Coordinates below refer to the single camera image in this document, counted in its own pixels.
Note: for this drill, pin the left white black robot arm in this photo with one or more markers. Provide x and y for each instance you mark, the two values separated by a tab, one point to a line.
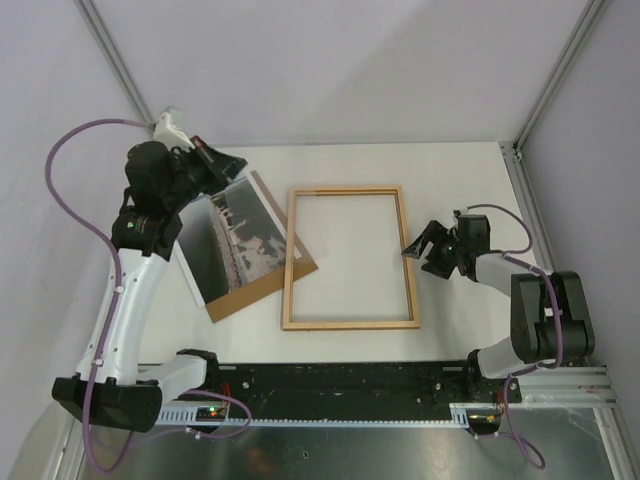
107	389

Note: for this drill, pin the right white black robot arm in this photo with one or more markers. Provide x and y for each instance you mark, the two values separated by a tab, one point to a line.
549	318

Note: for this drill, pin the aluminium corner post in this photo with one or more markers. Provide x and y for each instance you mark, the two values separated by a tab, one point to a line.
570	52
98	28

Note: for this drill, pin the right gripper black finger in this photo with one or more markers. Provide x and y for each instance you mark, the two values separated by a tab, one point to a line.
440	264
433	233

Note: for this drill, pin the right aluminium corner post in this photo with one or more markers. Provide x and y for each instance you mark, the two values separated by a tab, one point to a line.
570	52

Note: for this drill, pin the wooden picture frame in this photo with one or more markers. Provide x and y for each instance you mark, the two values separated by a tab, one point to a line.
287	304

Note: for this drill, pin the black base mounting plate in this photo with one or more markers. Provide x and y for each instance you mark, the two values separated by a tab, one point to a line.
358	391

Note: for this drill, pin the aluminium front rail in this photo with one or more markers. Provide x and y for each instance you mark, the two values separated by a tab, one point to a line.
574	385

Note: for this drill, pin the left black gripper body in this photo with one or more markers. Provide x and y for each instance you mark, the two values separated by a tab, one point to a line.
194	175

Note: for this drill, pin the grey slotted cable duct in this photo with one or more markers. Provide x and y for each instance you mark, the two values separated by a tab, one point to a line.
186	416

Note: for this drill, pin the landscape photo print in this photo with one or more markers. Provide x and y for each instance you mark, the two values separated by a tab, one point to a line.
198	251

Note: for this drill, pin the left aluminium corner post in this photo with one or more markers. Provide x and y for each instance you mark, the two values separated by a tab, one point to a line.
98	28

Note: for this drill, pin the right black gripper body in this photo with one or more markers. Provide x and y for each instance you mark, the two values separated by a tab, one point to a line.
450	247

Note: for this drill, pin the shiny metal floor sheet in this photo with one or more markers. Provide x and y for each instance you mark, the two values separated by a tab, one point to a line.
570	443

